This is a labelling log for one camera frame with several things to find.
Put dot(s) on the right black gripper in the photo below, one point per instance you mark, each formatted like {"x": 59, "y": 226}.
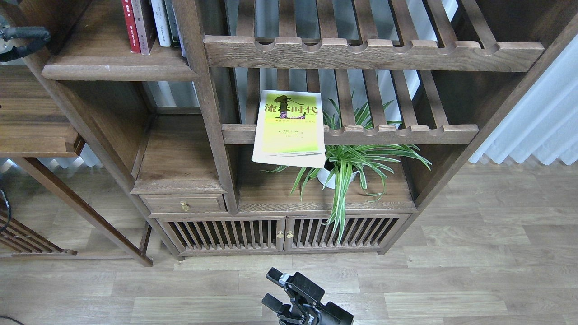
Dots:
{"x": 300, "y": 313}

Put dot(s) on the red cover book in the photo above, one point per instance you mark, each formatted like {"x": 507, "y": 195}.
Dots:
{"x": 128, "y": 12}

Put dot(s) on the dark maroon cover book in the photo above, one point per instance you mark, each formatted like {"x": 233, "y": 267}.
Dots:
{"x": 145, "y": 25}

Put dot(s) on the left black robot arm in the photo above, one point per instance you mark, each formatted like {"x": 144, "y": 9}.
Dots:
{"x": 35, "y": 38}

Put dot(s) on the green spider plant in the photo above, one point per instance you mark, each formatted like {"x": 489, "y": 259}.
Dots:
{"x": 349, "y": 157}

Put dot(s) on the yellow green cover book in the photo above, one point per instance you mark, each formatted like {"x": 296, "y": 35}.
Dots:
{"x": 289, "y": 129}

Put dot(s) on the dark wooden bookshelf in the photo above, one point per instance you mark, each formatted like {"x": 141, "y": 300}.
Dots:
{"x": 437, "y": 74}

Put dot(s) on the pale purple upright book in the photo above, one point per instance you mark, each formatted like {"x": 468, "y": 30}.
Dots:
{"x": 181, "y": 39}

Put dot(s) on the dark upright book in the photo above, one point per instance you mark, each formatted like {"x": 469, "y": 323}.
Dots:
{"x": 172, "y": 23}

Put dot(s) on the white curtain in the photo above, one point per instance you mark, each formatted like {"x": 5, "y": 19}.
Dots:
{"x": 543, "y": 125}

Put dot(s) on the white upright book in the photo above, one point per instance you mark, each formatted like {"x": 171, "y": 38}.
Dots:
{"x": 161, "y": 22}

